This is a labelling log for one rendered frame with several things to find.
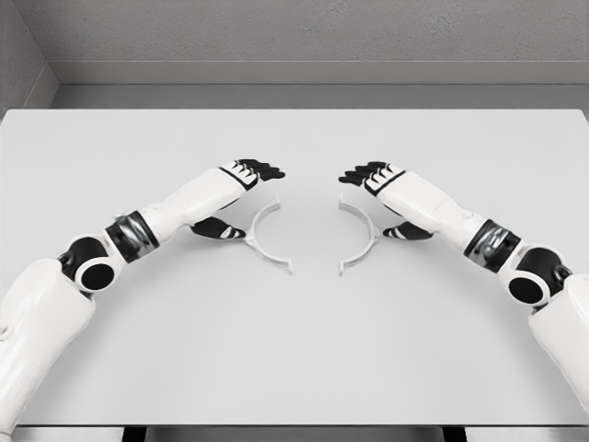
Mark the white half-ring pipe clamp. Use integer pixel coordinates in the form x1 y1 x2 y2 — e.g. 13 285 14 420
244 192 295 276
336 192 385 280

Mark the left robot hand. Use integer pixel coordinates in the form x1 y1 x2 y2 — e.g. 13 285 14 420
177 157 287 241

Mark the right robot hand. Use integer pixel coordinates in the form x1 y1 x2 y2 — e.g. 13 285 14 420
338 160 451 242

